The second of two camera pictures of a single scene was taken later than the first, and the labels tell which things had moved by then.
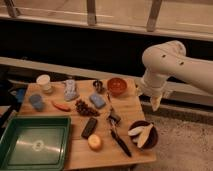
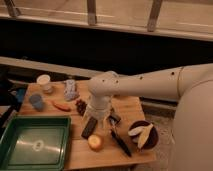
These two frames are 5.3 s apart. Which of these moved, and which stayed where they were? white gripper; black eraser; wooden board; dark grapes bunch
Moved: white gripper
Stayed: dark grapes bunch; wooden board; black eraser
